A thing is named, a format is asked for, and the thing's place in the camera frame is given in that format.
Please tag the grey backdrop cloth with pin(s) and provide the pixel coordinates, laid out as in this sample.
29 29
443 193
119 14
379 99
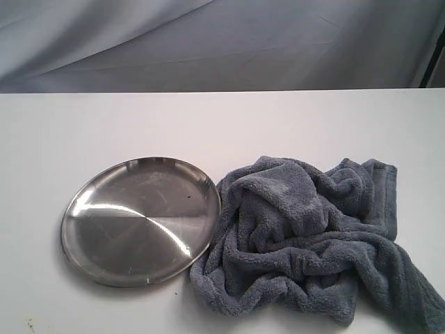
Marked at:
193 46

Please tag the black stand pole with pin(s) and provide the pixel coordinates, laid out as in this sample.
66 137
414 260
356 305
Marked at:
433 60

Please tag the round stainless steel plate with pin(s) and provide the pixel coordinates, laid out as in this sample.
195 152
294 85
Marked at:
140 222

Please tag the grey-blue fleece towel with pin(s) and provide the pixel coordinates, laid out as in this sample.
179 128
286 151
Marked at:
289 233

